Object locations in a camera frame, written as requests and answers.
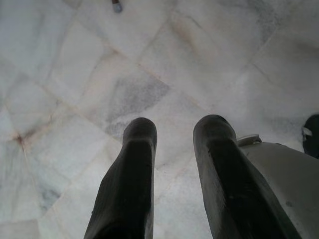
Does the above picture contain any black robot foot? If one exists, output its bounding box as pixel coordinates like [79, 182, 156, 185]
[302, 114, 319, 160]

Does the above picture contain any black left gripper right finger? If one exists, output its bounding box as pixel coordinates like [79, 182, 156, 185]
[192, 114, 303, 239]

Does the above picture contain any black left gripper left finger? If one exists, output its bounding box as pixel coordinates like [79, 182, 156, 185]
[83, 117, 158, 239]

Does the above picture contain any grey robot leg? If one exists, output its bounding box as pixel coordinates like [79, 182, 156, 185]
[235, 134, 319, 239]

